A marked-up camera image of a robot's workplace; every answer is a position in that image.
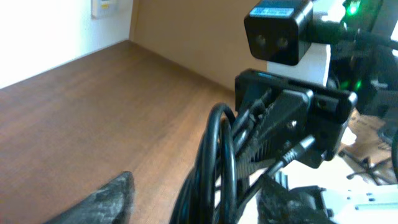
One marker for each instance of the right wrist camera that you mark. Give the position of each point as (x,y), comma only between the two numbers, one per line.
(276,30)

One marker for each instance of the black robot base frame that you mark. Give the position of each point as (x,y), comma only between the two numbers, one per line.
(370,204)

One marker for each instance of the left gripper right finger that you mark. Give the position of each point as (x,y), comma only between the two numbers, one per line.
(301,205)

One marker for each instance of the wall switch panel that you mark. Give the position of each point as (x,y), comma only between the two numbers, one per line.
(103,8)

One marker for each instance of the office chair base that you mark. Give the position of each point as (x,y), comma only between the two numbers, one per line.
(377,159)

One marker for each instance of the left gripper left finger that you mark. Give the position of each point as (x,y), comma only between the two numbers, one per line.
(112,203)

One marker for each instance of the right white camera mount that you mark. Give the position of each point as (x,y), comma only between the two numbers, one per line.
(314,65)

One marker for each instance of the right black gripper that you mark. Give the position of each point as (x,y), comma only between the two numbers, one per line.
(294,110)

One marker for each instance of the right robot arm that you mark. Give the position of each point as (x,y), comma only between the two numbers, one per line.
(371,51)

